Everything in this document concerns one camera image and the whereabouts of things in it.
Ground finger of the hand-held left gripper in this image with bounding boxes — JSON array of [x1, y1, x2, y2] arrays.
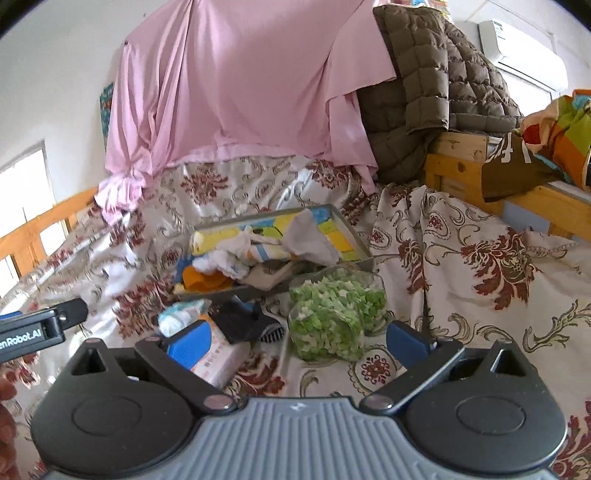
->
[[58, 298, 88, 330]]

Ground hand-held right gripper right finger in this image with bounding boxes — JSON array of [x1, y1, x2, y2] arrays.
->
[[360, 320, 527, 413]]

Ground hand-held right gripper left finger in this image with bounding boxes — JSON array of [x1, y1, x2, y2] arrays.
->
[[73, 320, 237, 413]]

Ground grey metal tray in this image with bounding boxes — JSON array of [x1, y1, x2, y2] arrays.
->
[[174, 204, 375, 303]]

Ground striped towel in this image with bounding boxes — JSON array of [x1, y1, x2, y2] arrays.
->
[[231, 226, 301, 280]]

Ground grey cloth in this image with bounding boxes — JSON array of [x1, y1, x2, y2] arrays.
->
[[281, 208, 342, 266]]

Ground white tissue packet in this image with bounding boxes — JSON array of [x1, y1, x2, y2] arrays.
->
[[189, 318, 252, 388]]

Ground orange cloth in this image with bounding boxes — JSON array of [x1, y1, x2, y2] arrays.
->
[[181, 265, 234, 292]]

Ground black striped sock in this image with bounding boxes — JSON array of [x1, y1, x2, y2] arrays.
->
[[259, 320, 287, 344]]

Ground floral satin blanket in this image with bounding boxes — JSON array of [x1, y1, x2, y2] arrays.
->
[[0, 154, 591, 480]]

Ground beige patterned cloth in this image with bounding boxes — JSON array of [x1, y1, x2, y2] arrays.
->
[[245, 263, 296, 291]]

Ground yellow cartoon towel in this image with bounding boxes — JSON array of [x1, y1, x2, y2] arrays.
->
[[191, 212, 356, 264]]

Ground window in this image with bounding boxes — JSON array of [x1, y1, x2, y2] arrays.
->
[[0, 143, 56, 278]]

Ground brown printed cloth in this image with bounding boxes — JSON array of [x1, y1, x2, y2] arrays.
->
[[480, 131, 573, 201]]

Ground olive quilted jacket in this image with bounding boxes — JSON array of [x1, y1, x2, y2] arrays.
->
[[358, 4, 525, 185]]

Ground pink sheet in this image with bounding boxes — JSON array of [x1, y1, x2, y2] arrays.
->
[[95, 0, 398, 222]]

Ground colourful patchwork cloth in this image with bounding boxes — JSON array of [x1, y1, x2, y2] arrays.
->
[[522, 90, 591, 190]]

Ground white air conditioner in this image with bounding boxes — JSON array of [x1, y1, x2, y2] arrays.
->
[[478, 18, 568, 90]]

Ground wooden bed rail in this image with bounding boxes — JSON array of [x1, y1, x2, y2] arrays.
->
[[0, 187, 100, 282]]

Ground pale wooden bed frame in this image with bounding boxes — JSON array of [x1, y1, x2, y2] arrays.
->
[[425, 131, 591, 241]]

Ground teal patterned wall poster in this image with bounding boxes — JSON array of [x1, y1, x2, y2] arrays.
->
[[99, 83, 116, 134]]

